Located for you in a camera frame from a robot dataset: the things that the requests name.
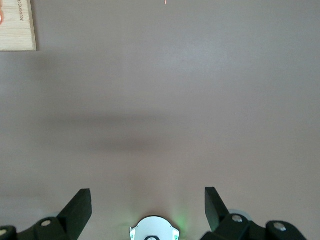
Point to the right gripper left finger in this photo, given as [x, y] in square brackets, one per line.
[62, 226]

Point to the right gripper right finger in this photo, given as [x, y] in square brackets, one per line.
[232, 228]

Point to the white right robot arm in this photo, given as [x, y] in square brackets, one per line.
[153, 227]

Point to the bamboo cutting board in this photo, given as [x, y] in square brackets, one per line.
[17, 27]

